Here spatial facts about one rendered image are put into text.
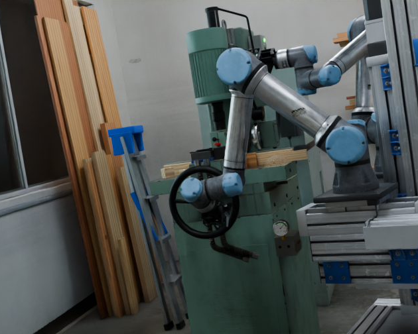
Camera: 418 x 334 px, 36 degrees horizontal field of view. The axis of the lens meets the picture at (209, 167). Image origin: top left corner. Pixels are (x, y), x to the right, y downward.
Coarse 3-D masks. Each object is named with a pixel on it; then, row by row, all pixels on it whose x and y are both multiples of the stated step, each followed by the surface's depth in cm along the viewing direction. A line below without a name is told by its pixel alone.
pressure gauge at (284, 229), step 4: (280, 220) 251; (284, 220) 252; (276, 224) 251; (280, 224) 250; (284, 224) 250; (288, 224) 251; (276, 228) 251; (284, 228) 250; (288, 228) 249; (276, 232) 251; (280, 232) 251; (284, 232) 250; (284, 236) 252
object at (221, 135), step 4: (212, 132) 274; (216, 132) 273; (220, 132) 273; (224, 132) 272; (212, 136) 274; (216, 136) 273; (220, 136) 273; (224, 136) 272; (216, 140) 274; (220, 140) 273; (224, 140) 272; (212, 144) 274; (220, 144) 273; (224, 144) 273
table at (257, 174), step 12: (252, 168) 260; (264, 168) 256; (276, 168) 255; (288, 168) 258; (156, 180) 275; (168, 180) 271; (252, 180) 258; (264, 180) 257; (276, 180) 255; (156, 192) 273; (168, 192) 271
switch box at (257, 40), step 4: (248, 36) 296; (252, 36) 296; (256, 36) 295; (260, 36) 295; (264, 36) 302; (248, 40) 297; (256, 40) 295; (260, 40) 295; (256, 44) 296; (260, 44) 295
